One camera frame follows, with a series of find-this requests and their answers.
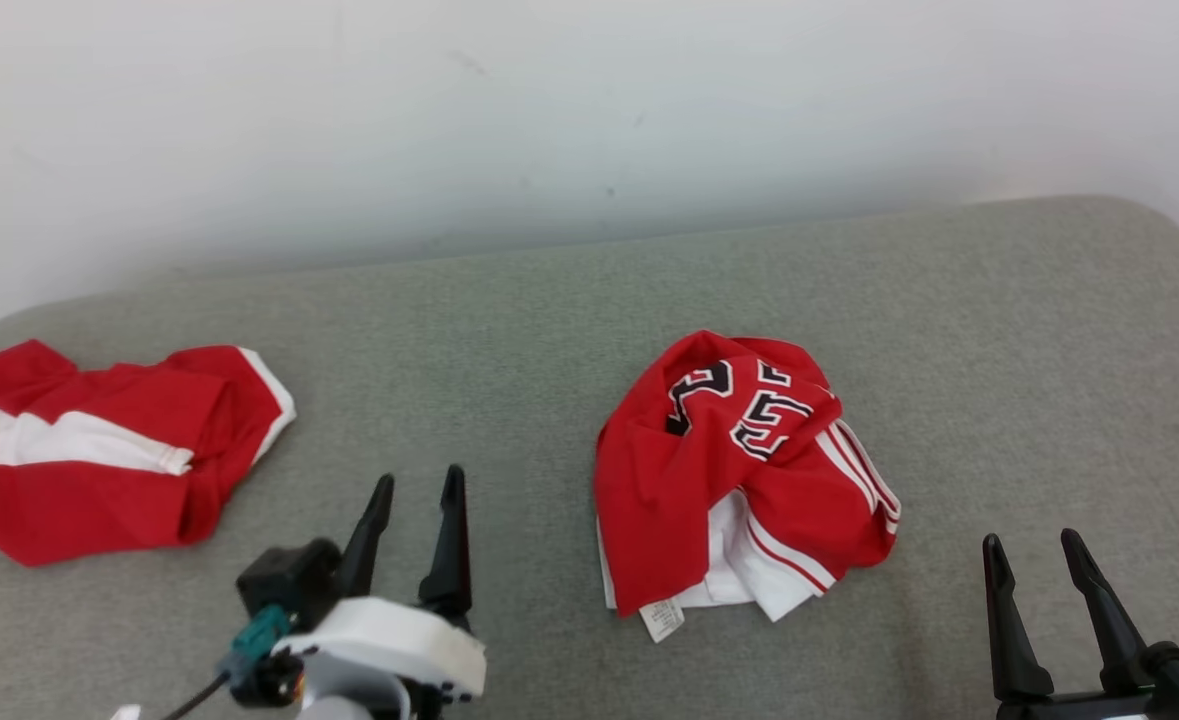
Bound grey fabric sofa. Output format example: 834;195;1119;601
0;195;1179;720

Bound red shorts with white stripe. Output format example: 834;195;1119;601
0;338;298;568

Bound red Bulls basketball jersey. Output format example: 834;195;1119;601
594;330;902;644

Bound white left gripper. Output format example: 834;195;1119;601
274;463;487;720

